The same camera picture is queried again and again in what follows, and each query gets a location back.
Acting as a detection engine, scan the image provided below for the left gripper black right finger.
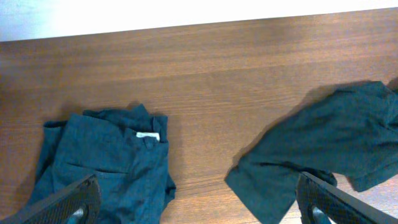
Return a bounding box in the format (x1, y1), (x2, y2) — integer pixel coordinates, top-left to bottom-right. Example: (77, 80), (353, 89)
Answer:
(295, 172), (397, 224)

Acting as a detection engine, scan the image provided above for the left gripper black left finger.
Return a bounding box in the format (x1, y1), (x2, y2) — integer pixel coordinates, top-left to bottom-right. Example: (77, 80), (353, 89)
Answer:
(1, 175), (101, 224)

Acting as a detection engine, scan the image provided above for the black t-shirt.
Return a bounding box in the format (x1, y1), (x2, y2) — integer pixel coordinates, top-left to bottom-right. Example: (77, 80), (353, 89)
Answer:
(225, 82), (397, 223)

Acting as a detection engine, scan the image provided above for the folded navy blue garment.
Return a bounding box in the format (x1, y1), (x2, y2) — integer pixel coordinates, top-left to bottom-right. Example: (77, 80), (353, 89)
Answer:
(29, 105), (176, 223)

